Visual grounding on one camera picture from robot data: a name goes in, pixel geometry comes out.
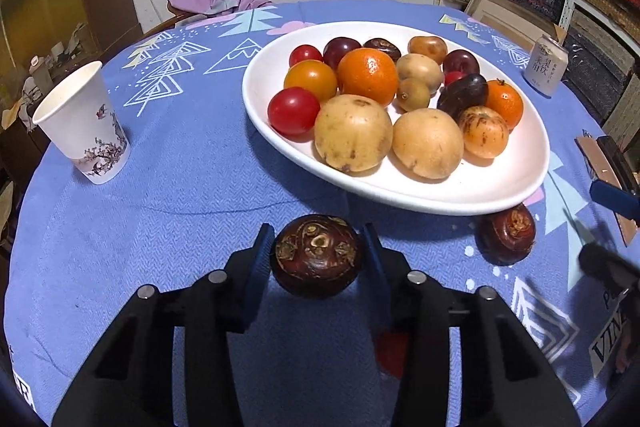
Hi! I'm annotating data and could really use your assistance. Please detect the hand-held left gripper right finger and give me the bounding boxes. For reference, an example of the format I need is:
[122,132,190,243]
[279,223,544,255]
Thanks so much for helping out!
[361,222,583,427]

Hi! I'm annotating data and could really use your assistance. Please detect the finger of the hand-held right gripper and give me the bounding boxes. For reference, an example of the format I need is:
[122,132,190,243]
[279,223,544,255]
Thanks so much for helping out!
[590,179,640,223]
[577,242,640,293]

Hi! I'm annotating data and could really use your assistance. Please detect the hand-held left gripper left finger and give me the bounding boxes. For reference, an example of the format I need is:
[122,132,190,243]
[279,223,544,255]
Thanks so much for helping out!
[51,223,277,427]

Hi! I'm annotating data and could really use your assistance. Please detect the dark brown water chestnut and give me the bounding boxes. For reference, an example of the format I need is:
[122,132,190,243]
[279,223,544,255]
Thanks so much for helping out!
[270,214,365,298]
[475,203,537,267]
[362,38,402,62]

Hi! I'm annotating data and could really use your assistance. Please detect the white oval plate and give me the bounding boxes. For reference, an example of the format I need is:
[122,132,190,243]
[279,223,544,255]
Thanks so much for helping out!
[242,21,551,216]

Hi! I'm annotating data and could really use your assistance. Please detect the tan round sapodilla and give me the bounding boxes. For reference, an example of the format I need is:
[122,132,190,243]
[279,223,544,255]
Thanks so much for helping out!
[391,108,465,180]
[313,94,394,174]

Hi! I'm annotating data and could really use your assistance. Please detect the orange mandarin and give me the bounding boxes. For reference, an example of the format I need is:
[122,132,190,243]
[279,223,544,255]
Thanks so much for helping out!
[336,48,399,108]
[484,78,524,131]

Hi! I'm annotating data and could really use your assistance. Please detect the streaked orange persimmon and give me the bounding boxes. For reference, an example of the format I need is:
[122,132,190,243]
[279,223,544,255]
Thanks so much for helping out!
[457,106,510,159]

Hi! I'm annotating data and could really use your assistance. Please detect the small tan longan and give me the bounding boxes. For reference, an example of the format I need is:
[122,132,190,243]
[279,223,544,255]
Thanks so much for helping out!
[396,78,432,112]

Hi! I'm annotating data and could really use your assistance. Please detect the yellow-orange tomato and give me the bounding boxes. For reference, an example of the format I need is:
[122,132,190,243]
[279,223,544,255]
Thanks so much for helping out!
[283,60,338,104]

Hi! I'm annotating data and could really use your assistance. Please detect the large dark purple plum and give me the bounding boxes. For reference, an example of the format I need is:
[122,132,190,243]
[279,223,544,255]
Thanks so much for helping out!
[436,73,489,122]

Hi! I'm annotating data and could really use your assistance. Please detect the spotted tan sapodilla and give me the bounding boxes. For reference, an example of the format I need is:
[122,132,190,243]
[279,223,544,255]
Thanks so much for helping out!
[395,53,444,95]

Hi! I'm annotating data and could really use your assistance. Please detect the small red plum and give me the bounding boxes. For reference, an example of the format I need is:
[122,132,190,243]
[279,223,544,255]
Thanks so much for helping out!
[442,49,481,75]

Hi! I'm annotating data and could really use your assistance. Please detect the dark red plum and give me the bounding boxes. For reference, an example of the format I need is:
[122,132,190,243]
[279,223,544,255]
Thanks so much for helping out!
[322,36,362,70]

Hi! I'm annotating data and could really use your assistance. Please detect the brown-orange sapodilla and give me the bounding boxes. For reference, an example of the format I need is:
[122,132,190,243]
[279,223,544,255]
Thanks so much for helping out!
[407,36,449,65]

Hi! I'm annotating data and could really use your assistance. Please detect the beige phone flip case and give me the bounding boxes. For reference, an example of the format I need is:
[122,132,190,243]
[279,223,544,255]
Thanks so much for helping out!
[575,135,638,233]

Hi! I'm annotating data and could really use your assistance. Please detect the blue printed tablecloth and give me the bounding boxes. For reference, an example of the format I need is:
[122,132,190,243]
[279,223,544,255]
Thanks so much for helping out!
[2,0,640,427]

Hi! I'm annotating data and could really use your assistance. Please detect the white drink can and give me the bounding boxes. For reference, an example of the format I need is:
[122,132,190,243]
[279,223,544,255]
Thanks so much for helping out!
[523,34,570,98]

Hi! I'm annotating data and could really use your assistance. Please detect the white printed paper cup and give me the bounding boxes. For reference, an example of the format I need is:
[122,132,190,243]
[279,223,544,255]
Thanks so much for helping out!
[32,60,132,185]

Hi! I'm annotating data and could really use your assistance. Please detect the wooden chair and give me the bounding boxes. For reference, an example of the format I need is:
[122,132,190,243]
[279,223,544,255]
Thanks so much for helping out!
[165,2,211,30]

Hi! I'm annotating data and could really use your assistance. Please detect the small white bottle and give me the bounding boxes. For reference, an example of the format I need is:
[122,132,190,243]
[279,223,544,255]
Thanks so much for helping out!
[29,56,55,94]

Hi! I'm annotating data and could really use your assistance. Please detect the wooden picture frame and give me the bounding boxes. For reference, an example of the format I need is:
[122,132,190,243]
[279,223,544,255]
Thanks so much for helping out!
[465,0,566,48]

